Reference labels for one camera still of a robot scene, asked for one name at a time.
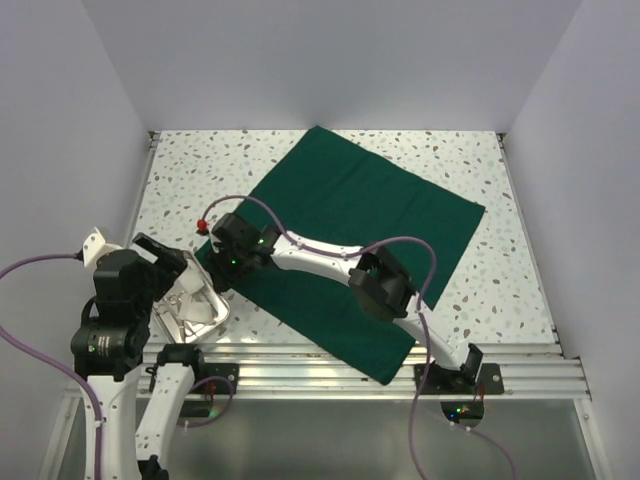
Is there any stainless steel tray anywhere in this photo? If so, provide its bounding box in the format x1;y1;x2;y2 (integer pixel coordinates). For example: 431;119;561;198
153;250;230;344

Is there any green surgical cloth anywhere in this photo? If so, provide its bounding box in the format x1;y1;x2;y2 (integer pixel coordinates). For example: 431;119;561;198
194;127;485;383

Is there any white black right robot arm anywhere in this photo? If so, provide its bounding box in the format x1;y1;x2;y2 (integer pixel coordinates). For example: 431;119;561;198
197;213;483;393

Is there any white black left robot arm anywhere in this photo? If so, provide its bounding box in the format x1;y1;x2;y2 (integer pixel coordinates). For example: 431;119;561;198
71;229;208;479

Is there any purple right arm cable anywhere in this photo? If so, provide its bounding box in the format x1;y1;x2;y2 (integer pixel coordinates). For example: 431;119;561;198
204;194;516;480

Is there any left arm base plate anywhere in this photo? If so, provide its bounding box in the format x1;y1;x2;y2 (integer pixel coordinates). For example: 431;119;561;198
190;363;240;395

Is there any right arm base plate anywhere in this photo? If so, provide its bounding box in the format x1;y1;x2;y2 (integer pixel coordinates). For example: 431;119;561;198
420;363;505;395

